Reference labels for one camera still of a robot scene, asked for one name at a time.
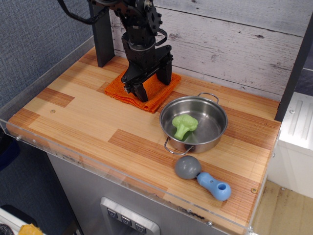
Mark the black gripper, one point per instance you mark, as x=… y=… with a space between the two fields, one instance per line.
x=143 y=63

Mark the orange cloth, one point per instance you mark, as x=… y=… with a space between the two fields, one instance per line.
x=156 y=91

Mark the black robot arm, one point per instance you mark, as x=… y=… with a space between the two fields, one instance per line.
x=143 y=42

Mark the yellow cloth piece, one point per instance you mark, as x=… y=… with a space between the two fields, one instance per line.
x=29 y=229

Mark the green toy broccoli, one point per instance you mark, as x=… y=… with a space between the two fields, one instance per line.
x=184 y=123

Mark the stainless steel pot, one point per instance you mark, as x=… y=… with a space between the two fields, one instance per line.
x=212 y=123

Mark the grey and blue toy ladle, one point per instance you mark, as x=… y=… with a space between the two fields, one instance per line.
x=188 y=167

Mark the clear acrylic table guard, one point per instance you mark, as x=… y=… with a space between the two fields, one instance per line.
x=102 y=149

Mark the silver button panel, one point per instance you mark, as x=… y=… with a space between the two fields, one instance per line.
x=138 y=224

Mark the dark grey left post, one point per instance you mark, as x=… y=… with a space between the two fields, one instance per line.
x=102 y=34

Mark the dark grey post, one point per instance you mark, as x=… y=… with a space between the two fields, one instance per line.
x=102 y=34
x=295 y=72

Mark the dark grey right post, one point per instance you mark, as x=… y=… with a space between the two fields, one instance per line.
x=295 y=72

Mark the white aluminium rail block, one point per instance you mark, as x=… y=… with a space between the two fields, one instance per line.
x=292 y=163

